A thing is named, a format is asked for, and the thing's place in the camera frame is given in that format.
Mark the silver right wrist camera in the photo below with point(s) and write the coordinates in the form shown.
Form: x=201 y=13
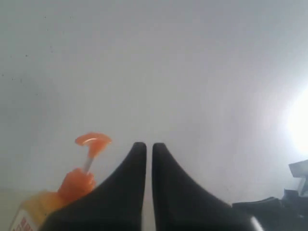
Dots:
x=300 y=170

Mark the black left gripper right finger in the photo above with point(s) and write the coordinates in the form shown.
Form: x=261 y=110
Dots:
x=181 y=204

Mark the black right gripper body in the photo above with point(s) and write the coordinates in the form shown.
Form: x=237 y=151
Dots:
x=290 y=213

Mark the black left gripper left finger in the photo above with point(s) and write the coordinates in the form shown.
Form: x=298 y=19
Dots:
x=115 y=205

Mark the orange pump soap bottle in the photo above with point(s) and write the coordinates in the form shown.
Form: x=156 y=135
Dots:
x=77 y=183

